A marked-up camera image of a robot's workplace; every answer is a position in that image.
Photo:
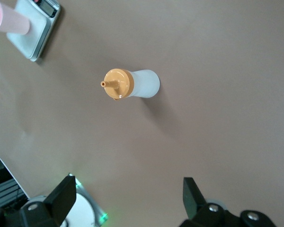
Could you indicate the translucent sauce bottle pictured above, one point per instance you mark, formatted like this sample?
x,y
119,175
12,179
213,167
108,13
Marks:
x,y
144,82

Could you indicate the pink plastic cup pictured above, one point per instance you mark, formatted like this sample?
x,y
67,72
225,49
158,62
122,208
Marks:
x,y
9,19

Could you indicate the silver digital kitchen scale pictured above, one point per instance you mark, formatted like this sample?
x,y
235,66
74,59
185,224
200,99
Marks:
x,y
38,35

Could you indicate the aluminium frame rails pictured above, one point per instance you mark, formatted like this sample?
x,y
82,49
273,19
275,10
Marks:
x,y
4,189

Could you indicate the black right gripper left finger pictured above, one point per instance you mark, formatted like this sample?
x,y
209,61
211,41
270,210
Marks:
x,y
52,208

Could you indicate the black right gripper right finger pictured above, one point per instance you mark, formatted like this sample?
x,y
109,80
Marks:
x,y
198,210

